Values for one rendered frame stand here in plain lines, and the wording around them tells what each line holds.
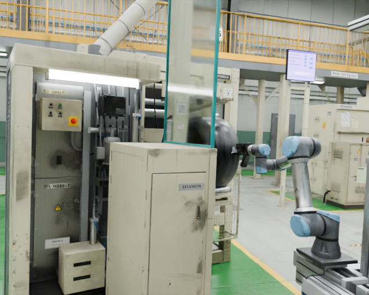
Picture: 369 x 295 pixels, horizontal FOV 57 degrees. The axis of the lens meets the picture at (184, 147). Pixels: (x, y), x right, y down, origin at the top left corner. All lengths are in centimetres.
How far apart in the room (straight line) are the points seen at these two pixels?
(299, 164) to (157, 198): 78
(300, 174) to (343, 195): 517
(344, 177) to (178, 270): 553
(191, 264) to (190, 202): 33
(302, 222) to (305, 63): 513
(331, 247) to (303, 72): 502
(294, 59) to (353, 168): 229
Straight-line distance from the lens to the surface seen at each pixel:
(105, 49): 265
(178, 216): 173
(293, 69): 663
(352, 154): 702
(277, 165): 232
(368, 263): 206
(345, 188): 703
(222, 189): 269
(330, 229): 199
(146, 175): 161
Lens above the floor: 136
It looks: 3 degrees down
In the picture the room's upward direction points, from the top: 2 degrees clockwise
